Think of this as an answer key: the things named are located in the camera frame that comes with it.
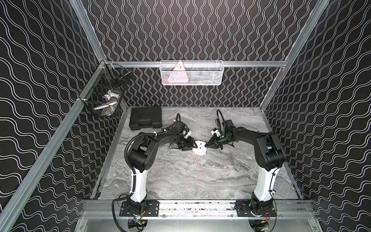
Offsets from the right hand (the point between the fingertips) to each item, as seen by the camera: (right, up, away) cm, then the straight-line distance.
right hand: (205, 145), depth 93 cm
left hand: (-7, 0, +1) cm, 7 cm away
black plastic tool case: (-43, +19, +14) cm, 49 cm away
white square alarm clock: (-3, -2, 0) cm, 4 cm away
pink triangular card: (-17, +44, -6) cm, 47 cm away
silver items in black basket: (-58, +28, -8) cm, 65 cm away
